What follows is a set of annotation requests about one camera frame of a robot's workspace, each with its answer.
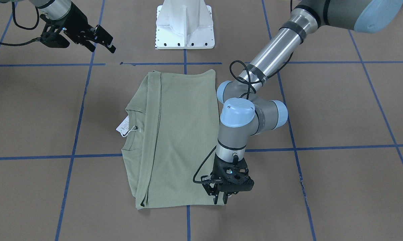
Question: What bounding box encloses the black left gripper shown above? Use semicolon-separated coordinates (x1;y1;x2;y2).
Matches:
210;155;254;205

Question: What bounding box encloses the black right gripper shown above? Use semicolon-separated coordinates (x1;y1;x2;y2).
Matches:
46;3;116;54

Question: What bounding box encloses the olive green long-sleeve shirt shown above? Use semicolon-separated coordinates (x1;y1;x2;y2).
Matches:
122;70;220;210

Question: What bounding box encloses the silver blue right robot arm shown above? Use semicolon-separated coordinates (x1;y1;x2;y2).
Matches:
30;0;116;53

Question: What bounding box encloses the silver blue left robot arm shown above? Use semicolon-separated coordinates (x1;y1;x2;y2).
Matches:
198;0;403;205

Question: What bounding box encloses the white paper hang tag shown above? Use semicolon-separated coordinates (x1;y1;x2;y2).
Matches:
116;116;138;137

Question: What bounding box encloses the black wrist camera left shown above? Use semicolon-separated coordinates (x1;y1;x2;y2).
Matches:
192;173;223;196

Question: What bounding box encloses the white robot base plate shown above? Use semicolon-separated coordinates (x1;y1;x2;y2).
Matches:
155;0;215;50

